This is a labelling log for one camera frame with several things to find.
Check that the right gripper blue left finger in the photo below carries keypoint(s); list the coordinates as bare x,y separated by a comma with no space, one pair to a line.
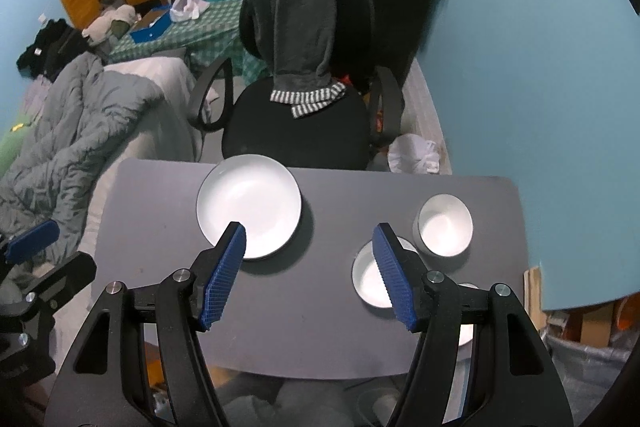
218,286

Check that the black office chair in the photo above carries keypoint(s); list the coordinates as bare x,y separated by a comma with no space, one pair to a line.
344,135

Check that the green checkered tablecloth table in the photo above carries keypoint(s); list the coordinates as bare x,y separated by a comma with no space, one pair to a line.
215,33

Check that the white plastic bag on table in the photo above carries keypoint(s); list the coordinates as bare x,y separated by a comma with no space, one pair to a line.
184,10

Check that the white plastic bag on floor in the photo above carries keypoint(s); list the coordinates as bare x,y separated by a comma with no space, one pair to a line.
410,153

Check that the blue cardboard box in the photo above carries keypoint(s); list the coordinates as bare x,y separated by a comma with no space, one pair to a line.
152,26

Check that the white bed mattress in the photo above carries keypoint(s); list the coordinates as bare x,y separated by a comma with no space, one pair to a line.
161,132

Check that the black clothes pile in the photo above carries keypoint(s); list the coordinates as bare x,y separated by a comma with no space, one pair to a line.
55,45

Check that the grey quilted duvet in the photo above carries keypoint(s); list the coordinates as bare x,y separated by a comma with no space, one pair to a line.
88,113

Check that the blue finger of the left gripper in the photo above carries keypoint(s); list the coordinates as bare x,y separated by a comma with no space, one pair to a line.
21,248
51,293

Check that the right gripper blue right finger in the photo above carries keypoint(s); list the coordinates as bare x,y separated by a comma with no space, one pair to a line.
399,270

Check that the grey towel on chair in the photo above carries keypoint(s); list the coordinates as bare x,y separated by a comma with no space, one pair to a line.
295,39

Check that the white plate back centre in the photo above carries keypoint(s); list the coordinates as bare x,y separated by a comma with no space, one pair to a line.
256,191

